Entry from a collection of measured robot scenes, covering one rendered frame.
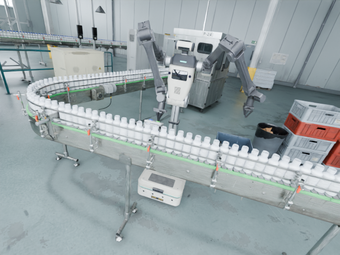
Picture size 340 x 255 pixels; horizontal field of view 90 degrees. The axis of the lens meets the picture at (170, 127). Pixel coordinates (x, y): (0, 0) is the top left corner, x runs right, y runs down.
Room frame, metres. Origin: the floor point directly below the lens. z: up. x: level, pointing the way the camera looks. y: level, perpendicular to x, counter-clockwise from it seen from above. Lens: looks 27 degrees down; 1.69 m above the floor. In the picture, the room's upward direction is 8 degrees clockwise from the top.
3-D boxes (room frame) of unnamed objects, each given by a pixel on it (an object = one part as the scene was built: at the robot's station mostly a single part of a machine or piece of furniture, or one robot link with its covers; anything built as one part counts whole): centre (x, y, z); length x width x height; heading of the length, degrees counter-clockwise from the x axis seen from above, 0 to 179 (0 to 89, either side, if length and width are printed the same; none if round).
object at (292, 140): (2.54, -2.21, 0.55); 0.61 x 0.41 x 0.22; 85
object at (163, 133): (1.02, 0.04, 1.08); 0.06 x 0.06 x 0.17
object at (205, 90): (5.47, -0.70, 1.00); 1.60 x 1.30 x 2.00; 150
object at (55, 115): (1.12, 0.93, 0.96); 0.23 x 0.10 x 0.27; 168
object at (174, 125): (1.67, -0.04, 0.74); 0.11 x 0.11 x 0.40; 78
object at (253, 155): (0.90, -0.54, 1.08); 0.06 x 0.06 x 0.17
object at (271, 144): (2.55, -1.65, 0.32); 0.45 x 0.45 x 0.64
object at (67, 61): (4.68, 2.64, 0.59); 1.10 x 0.62 x 1.18; 150
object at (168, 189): (1.66, -0.03, 0.24); 0.68 x 0.53 x 0.41; 168
